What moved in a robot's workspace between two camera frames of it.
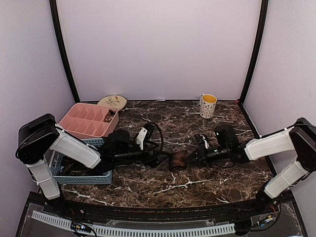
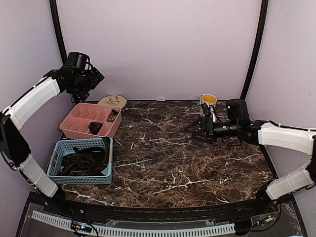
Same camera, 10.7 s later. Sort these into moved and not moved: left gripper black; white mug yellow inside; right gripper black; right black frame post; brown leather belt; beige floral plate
Moved: left gripper black; brown leather belt; right gripper black
Not moved: beige floral plate; white mug yellow inside; right black frame post
